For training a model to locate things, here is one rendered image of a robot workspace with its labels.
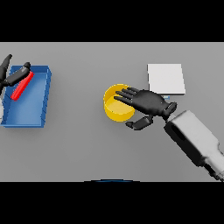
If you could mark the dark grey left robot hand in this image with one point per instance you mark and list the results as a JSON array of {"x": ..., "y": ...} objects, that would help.
[{"x": 13, "y": 76}]

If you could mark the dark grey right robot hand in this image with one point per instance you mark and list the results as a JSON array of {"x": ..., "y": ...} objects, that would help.
[{"x": 148, "y": 102}]

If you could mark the red beaker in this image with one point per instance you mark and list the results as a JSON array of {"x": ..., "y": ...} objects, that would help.
[{"x": 22, "y": 86}]

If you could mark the pale square measuring scale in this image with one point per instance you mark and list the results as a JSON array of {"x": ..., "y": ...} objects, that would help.
[{"x": 166, "y": 78}]

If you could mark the yellow bowl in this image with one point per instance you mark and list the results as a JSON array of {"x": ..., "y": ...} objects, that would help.
[{"x": 116, "y": 108}]

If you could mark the blue tray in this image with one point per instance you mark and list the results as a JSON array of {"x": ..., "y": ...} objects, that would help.
[{"x": 27, "y": 102}]

